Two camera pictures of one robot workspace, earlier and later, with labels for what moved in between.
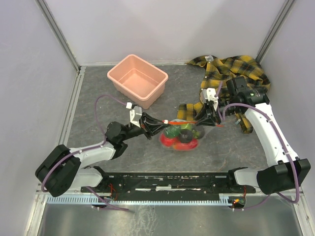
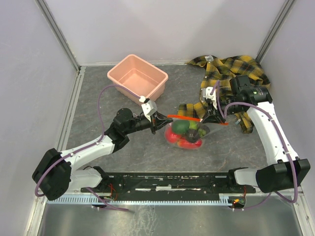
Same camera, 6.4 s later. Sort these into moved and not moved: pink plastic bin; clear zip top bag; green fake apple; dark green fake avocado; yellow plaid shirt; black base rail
Moved: clear zip top bag; green fake apple; dark green fake avocado
Not moved: yellow plaid shirt; pink plastic bin; black base rail
